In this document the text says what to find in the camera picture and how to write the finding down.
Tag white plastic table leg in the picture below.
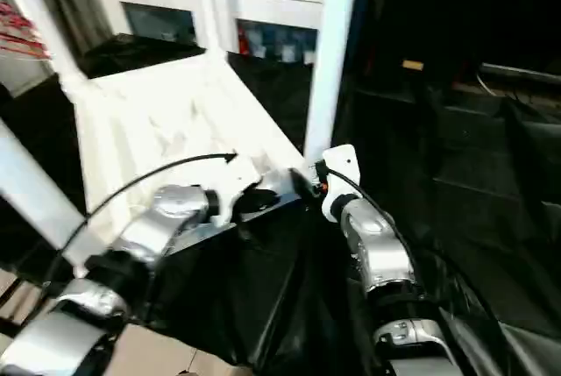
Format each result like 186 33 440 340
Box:
192 0 227 60
0 119 104 279
6 0 89 88
304 0 363 167

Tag white plastic table top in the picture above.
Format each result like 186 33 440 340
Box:
59 49 315 279

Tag black mat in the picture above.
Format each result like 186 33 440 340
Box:
0 32 561 376

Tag long dark bar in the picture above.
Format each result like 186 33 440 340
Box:
479 62 561 86

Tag grey curtain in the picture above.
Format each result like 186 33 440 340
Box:
32 0 113 60

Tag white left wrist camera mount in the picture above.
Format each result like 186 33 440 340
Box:
209 154 265 226

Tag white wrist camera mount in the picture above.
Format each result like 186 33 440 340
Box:
209 154 265 226
319 143 363 222

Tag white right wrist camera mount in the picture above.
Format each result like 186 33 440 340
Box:
319 143 363 222

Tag black folding stand frame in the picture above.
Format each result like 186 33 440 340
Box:
0 270 49 337

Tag red wire clothes hangers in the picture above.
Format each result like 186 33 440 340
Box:
0 1 52 61

